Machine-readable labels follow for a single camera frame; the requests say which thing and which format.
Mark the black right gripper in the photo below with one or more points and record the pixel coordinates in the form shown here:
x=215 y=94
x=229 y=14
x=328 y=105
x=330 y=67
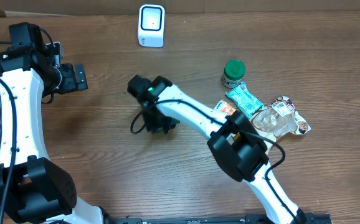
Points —
x=153 y=126

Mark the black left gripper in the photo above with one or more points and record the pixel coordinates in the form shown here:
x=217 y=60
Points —
x=72 y=84

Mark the orange tissue packet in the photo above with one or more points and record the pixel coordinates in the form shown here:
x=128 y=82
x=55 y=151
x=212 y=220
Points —
x=224 y=107

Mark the green lid jar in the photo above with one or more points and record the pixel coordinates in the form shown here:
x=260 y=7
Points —
x=233 y=73

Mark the light teal wipes pack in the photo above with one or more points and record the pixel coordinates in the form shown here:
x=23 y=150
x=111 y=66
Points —
x=245 y=101

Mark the clear snack bag brown label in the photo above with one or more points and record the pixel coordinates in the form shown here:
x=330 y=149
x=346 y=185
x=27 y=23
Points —
x=278 y=119

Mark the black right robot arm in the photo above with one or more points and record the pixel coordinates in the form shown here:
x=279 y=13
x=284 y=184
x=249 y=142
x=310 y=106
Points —
x=236 y=146

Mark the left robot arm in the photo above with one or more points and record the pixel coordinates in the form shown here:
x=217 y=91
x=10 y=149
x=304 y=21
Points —
x=32 y=188

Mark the white barcode scanner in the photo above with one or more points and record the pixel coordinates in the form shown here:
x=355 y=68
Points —
x=151 y=23

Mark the cardboard back panel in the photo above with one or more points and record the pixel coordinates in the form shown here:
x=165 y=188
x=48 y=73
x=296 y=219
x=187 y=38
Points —
x=119 y=7

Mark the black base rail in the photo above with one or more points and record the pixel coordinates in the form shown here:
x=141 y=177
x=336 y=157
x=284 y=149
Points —
x=248 y=219

